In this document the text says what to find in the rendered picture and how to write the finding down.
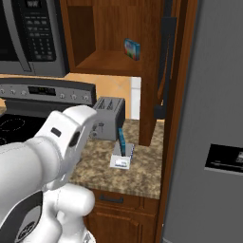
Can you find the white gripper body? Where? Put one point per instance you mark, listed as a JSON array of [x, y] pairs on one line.
[[81, 114]]

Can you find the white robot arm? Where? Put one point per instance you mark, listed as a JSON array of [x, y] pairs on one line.
[[28, 164]]

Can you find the white grey digital scale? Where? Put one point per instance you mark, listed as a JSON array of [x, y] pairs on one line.
[[121, 162]]

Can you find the brown wooden cabinet door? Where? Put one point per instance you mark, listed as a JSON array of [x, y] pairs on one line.
[[152, 79]]

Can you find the blue boxed food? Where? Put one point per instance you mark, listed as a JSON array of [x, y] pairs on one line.
[[132, 49]]

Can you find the silver stove knob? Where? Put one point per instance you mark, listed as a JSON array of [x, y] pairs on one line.
[[12, 92], [2, 91], [85, 97], [73, 96], [23, 93], [62, 95]]

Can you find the grey toaster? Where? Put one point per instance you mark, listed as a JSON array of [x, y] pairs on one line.
[[109, 121]]

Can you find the teal upright flat box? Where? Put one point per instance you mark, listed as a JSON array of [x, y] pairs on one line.
[[122, 142]]

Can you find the black and silver stove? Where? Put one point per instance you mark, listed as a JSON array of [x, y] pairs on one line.
[[31, 107]]

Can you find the silver black microwave oven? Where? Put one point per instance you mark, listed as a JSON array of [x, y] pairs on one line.
[[34, 34]]

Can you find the brown wooden tall side panel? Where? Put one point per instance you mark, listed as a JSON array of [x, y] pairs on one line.
[[174, 158]]

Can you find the brown wooden drawer front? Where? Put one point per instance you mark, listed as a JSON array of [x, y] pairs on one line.
[[136, 202]]

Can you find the brown wooden cupboard door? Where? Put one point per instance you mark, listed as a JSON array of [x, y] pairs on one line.
[[120, 226]]

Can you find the grey fridge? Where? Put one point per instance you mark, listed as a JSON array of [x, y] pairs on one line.
[[209, 120]]

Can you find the brown wooden wall cabinet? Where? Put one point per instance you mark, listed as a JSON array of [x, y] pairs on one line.
[[104, 34]]

